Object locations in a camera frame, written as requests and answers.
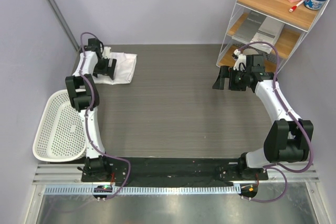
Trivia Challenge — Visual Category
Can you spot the red white marker pen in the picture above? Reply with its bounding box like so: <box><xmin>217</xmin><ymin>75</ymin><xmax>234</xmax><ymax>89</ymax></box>
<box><xmin>288</xmin><ymin>0</ymin><xmax>305</xmax><ymax>13</ymax></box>

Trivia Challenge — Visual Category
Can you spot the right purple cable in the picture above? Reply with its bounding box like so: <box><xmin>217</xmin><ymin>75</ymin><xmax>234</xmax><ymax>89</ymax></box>
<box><xmin>240</xmin><ymin>41</ymin><xmax>316</xmax><ymax>204</ymax></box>

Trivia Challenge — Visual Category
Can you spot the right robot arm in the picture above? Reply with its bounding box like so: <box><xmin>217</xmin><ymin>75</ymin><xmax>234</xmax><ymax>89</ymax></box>
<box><xmin>213</xmin><ymin>49</ymin><xmax>313</xmax><ymax>179</ymax></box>

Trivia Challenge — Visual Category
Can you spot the light grey booklet stack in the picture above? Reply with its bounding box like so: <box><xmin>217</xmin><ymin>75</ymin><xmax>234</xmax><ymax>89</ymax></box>
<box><xmin>251</xmin><ymin>17</ymin><xmax>284</xmax><ymax>54</ymax></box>

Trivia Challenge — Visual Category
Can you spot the white perforated plastic basket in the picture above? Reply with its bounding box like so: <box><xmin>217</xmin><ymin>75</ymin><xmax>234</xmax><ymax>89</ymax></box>
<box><xmin>33</xmin><ymin>90</ymin><xmax>86</xmax><ymax>163</ymax></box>

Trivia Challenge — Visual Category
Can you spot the white long sleeve shirt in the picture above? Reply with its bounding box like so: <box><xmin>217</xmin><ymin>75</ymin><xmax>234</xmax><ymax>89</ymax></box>
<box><xmin>93</xmin><ymin>52</ymin><xmax>137</xmax><ymax>85</ymax></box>

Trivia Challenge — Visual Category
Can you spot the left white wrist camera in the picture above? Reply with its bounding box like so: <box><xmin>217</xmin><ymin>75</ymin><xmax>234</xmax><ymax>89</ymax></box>
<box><xmin>102</xmin><ymin>47</ymin><xmax>112</xmax><ymax>59</ymax></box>

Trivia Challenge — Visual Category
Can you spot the purple cable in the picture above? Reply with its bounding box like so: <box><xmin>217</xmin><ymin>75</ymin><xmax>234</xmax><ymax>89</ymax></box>
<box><xmin>240</xmin><ymin>41</ymin><xmax>316</xmax><ymax>204</ymax></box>
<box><xmin>80</xmin><ymin>32</ymin><xmax>132</xmax><ymax>204</ymax></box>

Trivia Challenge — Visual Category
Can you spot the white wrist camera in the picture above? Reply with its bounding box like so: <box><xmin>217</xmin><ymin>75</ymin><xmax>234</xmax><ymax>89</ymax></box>
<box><xmin>102</xmin><ymin>47</ymin><xmax>112</xmax><ymax>59</ymax></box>
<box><xmin>233</xmin><ymin>49</ymin><xmax>246</xmax><ymax>72</ymax></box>

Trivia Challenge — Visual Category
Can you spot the grey wall corner strip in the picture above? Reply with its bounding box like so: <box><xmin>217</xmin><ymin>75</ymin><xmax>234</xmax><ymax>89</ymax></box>
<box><xmin>46</xmin><ymin>0</ymin><xmax>79</xmax><ymax>50</ymax></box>

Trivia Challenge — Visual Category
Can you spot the white wire wooden shelf rack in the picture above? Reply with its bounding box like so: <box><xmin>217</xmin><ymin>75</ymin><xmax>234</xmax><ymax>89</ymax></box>
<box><xmin>216</xmin><ymin>0</ymin><xmax>330</xmax><ymax>72</ymax></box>

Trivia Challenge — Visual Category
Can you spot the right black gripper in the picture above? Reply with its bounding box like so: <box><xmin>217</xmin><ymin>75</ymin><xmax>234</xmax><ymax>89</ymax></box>
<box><xmin>213</xmin><ymin>66</ymin><xmax>250</xmax><ymax>91</ymax></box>

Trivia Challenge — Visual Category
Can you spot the slotted grey cable duct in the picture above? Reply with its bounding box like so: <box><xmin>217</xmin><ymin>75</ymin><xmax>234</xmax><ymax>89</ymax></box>
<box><xmin>44</xmin><ymin>184</ymin><xmax>241</xmax><ymax>196</ymax></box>

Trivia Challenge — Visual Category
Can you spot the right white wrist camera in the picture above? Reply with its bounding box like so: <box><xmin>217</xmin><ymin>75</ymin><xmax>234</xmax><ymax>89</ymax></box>
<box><xmin>233</xmin><ymin>49</ymin><xmax>246</xmax><ymax>72</ymax></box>

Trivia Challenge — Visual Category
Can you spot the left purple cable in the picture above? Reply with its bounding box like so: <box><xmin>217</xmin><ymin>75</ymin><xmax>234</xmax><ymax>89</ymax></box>
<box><xmin>80</xmin><ymin>32</ymin><xmax>132</xmax><ymax>204</ymax></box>

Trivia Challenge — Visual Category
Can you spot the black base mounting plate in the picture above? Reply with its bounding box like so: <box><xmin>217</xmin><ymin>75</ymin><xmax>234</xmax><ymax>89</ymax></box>
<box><xmin>77</xmin><ymin>157</ymin><xmax>268</xmax><ymax>188</ymax></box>

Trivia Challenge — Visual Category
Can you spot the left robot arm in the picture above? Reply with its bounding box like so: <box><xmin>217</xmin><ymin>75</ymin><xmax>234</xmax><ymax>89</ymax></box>
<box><xmin>65</xmin><ymin>38</ymin><xmax>117</xmax><ymax>182</ymax></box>

